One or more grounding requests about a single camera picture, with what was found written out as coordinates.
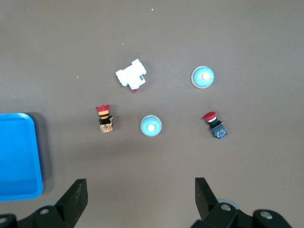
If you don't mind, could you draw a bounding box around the white circuit breaker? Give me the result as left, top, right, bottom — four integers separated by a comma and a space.
115, 58, 147, 93

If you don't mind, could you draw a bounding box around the red button orange switch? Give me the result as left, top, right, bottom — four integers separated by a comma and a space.
95, 104, 114, 134

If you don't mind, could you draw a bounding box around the blue plastic tray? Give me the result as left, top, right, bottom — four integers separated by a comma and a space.
0, 113, 44, 202

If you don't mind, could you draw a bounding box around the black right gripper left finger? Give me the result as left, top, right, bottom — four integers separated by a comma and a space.
0, 178, 88, 228

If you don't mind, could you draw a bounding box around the red mushroom button blue base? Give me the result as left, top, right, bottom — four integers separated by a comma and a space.
203, 111, 229, 140

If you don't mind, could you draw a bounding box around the scuffed light blue call bell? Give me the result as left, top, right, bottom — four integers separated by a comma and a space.
190, 66, 215, 90

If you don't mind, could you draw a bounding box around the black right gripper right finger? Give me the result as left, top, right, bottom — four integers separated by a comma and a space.
191, 177, 292, 228

